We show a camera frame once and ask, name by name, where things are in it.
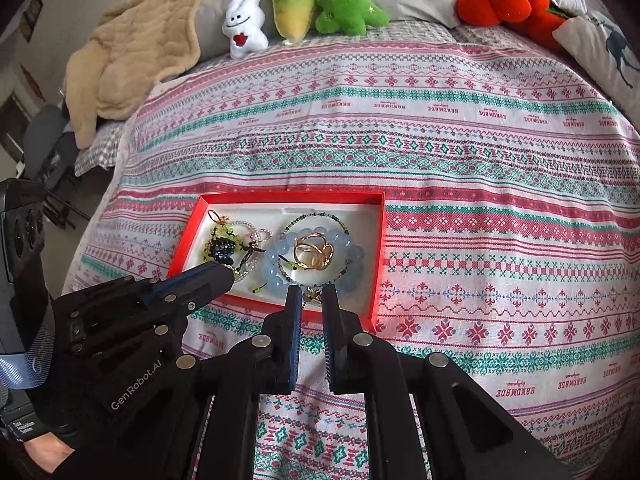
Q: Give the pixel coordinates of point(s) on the green tree plush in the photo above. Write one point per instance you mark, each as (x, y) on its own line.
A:
(347, 2)

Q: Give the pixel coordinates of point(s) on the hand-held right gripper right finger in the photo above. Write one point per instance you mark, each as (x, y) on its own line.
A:
(330, 345)

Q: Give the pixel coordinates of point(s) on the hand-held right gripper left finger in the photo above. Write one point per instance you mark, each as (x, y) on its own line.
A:
(295, 345)

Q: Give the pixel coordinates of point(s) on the white bunny plush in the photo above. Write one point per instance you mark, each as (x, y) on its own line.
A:
(245, 25)

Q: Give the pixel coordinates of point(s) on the orange plush toy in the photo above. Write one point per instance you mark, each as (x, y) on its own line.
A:
(542, 27)

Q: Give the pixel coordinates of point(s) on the grey checked sheet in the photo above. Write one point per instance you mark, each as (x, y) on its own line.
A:
(100, 147)

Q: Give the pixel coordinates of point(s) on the dark beaded ornament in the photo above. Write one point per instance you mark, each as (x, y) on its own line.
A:
(224, 250)

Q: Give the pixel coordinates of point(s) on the beige quilted blanket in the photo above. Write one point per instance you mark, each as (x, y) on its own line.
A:
(130, 50)

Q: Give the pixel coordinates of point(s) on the small gold earring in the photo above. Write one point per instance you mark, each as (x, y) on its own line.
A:
(313, 298)

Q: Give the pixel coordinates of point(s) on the red cardboard box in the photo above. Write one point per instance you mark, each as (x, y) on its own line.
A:
(380, 240)

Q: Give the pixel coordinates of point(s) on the white printed pillow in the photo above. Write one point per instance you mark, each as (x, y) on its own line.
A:
(605, 55)

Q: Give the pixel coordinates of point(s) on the patterned knit bedspread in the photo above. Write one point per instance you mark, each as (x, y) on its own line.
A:
(500, 185)

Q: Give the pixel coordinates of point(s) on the gold rings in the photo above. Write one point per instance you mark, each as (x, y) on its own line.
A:
(310, 252)

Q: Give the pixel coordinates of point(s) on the dark wall frame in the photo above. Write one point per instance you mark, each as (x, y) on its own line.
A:
(31, 16)

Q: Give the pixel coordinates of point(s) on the grey chair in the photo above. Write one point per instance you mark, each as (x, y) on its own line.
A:
(55, 155)

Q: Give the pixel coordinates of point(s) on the person's left forearm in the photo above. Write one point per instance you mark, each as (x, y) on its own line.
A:
(45, 452)

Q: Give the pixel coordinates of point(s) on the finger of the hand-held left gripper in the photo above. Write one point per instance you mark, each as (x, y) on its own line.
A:
(200, 290)
(110, 292)

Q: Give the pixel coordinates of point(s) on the yellow-green vegetable plush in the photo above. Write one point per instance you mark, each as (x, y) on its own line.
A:
(294, 5)

